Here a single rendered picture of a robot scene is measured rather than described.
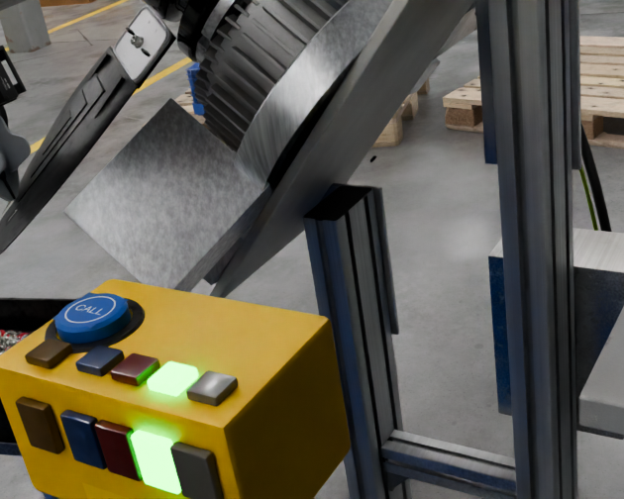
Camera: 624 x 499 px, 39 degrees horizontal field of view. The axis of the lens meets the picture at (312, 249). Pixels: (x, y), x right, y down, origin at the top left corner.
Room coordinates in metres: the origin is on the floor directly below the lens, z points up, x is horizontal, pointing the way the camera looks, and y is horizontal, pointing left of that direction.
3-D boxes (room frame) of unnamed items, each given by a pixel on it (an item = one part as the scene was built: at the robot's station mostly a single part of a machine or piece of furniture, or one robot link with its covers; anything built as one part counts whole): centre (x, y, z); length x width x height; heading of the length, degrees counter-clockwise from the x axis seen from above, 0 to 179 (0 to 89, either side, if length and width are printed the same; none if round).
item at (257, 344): (0.40, 0.09, 1.02); 0.16 x 0.10 x 0.11; 55
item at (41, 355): (0.40, 0.14, 1.08); 0.02 x 0.02 x 0.01; 55
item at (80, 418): (0.37, 0.13, 1.04); 0.02 x 0.01 x 0.03; 55
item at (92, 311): (0.43, 0.13, 1.08); 0.04 x 0.04 x 0.02
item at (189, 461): (0.33, 0.07, 1.04); 0.02 x 0.01 x 0.03; 55
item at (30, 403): (0.39, 0.16, 1.04); 0.02 x 0.01 x 0.03; 55
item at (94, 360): (0.39, 0.12, 1.08); 0.02 x 0.02 x 0.01; 55
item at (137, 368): (0.37, 0.10, 1.08); 0.02 x 0.02 x 0.01; 55
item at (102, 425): (0.35, 0.11, 1.04); 0.02 x 0.01 x 0.03; 55
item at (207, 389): (0.34, 0.06, 1.08); 0.02 x 0.02 x 0.01; 55
